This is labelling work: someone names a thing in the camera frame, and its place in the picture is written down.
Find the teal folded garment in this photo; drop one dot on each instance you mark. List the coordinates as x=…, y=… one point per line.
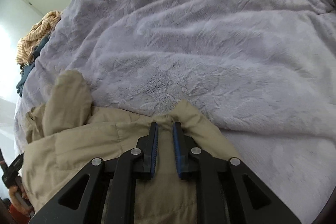
x=26, y=69

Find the khaki puffer jacket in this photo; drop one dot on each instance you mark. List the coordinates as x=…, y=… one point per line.
x=68, y=131

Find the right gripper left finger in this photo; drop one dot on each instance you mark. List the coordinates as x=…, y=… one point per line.
x=104, y=191

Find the red sleeve forearm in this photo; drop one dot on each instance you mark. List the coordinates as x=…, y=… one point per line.
x=20, y=218

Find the person's left hand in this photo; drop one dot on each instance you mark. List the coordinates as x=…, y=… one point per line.
x=19, y=198

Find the striped beige garment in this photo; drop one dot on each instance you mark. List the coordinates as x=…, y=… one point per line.
x=38, y=31

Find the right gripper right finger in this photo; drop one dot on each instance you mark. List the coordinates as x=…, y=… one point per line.
x=228, y=191

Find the lavender plush bedspread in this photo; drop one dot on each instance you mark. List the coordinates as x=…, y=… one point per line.
x=263, y=71

